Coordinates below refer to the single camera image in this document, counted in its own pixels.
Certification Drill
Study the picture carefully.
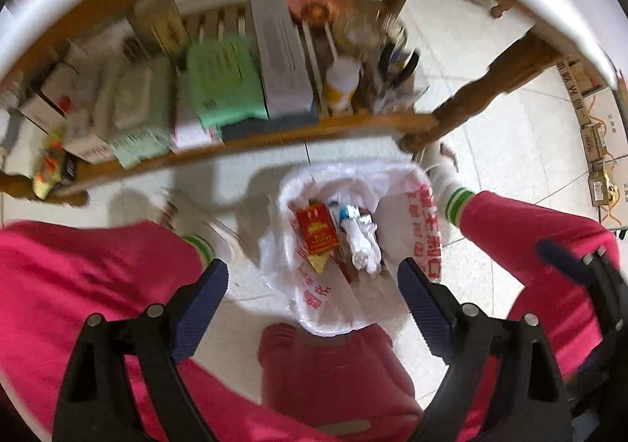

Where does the person's right leg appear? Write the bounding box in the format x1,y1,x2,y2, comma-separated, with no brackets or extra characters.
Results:
436,172,628,442

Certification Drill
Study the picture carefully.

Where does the white long box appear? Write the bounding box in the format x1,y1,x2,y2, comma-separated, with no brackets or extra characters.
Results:
250,0,317,119

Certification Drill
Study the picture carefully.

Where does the blue white medicine box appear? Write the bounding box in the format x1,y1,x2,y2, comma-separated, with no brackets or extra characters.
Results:
328,201,355,227

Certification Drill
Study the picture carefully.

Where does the white plastic bag red print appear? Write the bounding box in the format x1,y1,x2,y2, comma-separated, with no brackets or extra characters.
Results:
257,160,445,337

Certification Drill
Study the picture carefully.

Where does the white tissue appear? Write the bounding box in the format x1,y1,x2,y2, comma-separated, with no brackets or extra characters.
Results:
341,206,383,276

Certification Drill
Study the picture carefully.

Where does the olive yellow box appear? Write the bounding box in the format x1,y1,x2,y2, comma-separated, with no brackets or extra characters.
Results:
128,0,190,60

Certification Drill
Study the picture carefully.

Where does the pale plastic packet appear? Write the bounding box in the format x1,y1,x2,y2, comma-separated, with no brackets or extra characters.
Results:
95,64,153,129

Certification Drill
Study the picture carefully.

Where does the stack of cardboard boxes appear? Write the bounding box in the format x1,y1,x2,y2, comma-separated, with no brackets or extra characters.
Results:
559,54,628,227

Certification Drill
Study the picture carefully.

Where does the dark tool bundle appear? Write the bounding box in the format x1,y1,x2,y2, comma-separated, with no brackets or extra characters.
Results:
378,42,420,89

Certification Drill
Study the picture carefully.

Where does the green packet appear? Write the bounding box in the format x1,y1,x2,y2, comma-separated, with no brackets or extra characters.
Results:
186,37,270,129

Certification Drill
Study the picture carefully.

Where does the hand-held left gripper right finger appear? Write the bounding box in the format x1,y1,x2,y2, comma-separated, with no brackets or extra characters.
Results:
397,258,572,442

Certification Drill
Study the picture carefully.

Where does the white small carton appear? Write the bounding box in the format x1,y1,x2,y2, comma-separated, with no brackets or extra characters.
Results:
64,128,116,163

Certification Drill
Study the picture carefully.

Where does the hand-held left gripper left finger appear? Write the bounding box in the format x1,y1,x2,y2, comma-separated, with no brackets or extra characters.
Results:
51,259,229,442

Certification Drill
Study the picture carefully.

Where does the yellow orange snack packet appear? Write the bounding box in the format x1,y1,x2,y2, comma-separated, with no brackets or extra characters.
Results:
32,135,67,200

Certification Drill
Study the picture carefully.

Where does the wooden table white top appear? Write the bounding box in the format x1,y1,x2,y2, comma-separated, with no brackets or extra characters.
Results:
0,0,628,207

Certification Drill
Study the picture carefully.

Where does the red cigarette pack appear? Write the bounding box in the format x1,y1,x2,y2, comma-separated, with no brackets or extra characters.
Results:
294,201,341,256

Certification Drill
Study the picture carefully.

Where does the white bottle yellow label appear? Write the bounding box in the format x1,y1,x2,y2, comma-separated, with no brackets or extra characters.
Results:
325,57,364,111

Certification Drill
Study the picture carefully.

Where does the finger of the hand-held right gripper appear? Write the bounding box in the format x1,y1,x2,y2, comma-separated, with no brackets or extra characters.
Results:
537,238,628,340

